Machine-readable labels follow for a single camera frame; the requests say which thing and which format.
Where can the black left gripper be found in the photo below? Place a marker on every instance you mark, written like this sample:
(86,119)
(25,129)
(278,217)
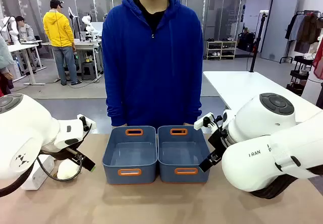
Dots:
(59,154)

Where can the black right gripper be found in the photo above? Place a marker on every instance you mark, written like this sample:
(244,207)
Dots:
(219,142)

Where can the white smiling plush toy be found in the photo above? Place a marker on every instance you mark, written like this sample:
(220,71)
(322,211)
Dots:
(66,171)

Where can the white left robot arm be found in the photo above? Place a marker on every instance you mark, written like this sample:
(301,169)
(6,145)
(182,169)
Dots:
(27,133)

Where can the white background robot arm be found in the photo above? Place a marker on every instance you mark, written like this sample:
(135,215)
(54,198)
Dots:
(12,28)
(88,23)

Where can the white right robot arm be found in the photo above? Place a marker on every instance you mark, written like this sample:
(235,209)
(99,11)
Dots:
(252,123)

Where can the white side table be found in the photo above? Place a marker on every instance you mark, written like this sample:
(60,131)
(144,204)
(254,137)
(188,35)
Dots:
(237,87)

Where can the grey step stool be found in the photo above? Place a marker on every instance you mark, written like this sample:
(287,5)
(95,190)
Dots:
(88,71)

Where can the person in blue hoodie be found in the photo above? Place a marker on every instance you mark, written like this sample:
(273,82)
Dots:
(151,70)

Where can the white shoe rack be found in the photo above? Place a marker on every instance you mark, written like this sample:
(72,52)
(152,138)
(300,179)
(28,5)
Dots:
(221,50)

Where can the white workshop desk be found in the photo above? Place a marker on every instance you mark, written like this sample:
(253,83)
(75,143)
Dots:
(84,46)
(22,48)

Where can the black bags pile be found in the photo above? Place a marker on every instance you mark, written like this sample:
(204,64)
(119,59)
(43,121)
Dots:
(246,42)

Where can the black trolley cart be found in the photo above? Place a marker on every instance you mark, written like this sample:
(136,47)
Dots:
(300,75)

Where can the black tripod stand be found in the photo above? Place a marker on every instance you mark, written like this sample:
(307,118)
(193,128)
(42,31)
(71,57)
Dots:
(257,42)

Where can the bystander in grey sleeve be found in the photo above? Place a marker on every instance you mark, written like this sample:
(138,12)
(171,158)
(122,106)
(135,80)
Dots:
(5,57)

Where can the person in yellow hoodie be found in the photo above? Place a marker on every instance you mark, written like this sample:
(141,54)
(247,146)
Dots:
(59,32)

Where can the seated person grey top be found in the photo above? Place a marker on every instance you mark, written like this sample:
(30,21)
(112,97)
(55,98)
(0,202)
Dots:
(25,31)

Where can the clothes rack with coats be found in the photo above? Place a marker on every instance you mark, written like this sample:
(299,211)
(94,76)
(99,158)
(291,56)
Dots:
(305,32)

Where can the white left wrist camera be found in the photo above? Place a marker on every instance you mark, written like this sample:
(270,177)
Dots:
(87,122)

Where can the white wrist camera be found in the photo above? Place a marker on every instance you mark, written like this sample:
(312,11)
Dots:
(87,122)
(202,121)

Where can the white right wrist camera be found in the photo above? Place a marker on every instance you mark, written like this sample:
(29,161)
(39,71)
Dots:
(202,121)

